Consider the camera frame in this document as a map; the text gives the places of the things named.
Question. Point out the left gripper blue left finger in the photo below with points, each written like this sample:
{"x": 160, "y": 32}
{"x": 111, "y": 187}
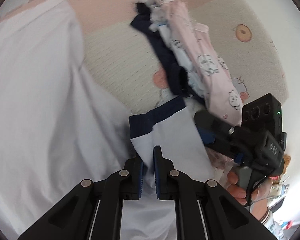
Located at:
{"x": 125, "y": 184}

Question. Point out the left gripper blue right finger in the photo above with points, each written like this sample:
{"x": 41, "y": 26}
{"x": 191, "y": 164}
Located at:
{"x": 175, "y": 185}

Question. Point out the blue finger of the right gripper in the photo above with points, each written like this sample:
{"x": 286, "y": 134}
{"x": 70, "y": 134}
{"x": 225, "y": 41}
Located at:
{"x": 218, "y": 135}

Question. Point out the pink cartoon print pajama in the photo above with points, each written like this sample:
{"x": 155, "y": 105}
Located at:
{"x": 209, "y": 76}

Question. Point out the white shirt navy trim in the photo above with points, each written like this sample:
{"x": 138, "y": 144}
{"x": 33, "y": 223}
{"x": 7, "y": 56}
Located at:
{"x": 58, "y": 127}

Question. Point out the navy garment under pajama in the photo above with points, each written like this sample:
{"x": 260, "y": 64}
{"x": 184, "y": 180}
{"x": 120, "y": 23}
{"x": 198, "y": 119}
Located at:
{"x": 176, "y": 75}

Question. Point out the pink cream Hello Kitty blanket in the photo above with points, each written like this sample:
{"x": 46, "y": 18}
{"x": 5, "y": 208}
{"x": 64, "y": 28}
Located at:
{"x": 121, "y": 60}

